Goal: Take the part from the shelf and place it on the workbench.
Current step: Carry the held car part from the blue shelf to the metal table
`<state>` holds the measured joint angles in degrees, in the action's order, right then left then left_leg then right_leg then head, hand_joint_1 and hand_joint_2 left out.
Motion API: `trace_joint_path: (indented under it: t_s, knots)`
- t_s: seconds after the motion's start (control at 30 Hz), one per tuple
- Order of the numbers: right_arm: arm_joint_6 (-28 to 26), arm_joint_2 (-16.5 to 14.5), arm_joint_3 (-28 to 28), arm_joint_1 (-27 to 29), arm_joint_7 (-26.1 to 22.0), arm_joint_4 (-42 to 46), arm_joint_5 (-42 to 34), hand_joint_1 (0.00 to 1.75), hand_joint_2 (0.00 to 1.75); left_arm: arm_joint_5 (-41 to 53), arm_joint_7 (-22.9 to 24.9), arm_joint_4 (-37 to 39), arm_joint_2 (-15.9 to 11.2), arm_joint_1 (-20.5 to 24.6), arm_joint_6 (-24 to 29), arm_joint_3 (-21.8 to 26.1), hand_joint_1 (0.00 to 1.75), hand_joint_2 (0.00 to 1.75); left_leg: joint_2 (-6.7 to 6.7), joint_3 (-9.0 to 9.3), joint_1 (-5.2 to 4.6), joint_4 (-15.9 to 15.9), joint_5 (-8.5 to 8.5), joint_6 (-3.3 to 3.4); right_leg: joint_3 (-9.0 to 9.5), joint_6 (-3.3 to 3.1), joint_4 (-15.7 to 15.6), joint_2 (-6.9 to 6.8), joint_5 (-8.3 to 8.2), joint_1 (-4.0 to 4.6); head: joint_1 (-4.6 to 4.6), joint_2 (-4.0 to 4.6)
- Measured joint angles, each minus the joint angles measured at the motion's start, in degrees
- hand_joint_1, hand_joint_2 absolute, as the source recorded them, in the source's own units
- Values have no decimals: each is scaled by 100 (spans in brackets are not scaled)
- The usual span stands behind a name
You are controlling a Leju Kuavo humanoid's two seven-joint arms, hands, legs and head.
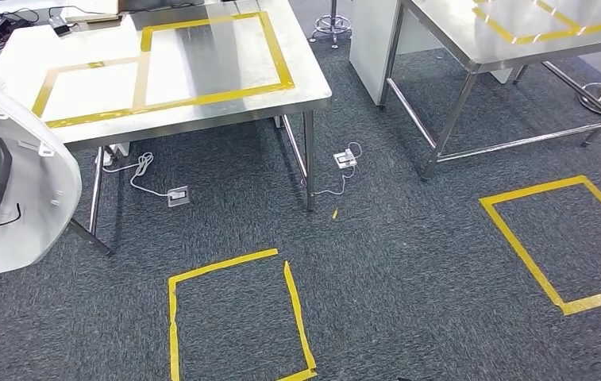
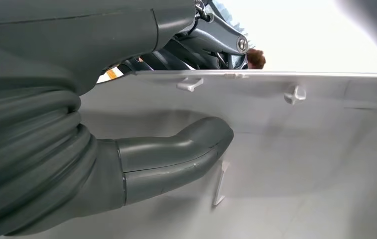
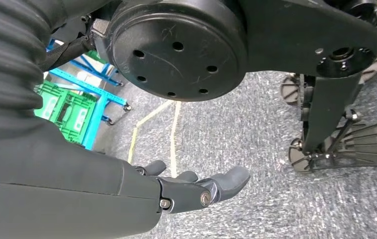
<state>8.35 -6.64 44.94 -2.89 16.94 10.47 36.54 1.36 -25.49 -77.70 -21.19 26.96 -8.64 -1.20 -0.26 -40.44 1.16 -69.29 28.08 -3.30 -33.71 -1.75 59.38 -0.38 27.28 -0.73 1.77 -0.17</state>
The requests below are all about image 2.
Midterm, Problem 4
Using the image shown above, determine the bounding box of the white top workbench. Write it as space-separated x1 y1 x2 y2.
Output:
96 66 125 84

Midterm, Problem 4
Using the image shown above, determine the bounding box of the yellow tape on workbench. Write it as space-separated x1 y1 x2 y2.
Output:
106 67 120 80

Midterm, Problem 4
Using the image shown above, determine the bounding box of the person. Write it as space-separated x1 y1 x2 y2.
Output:
246 48 267 70

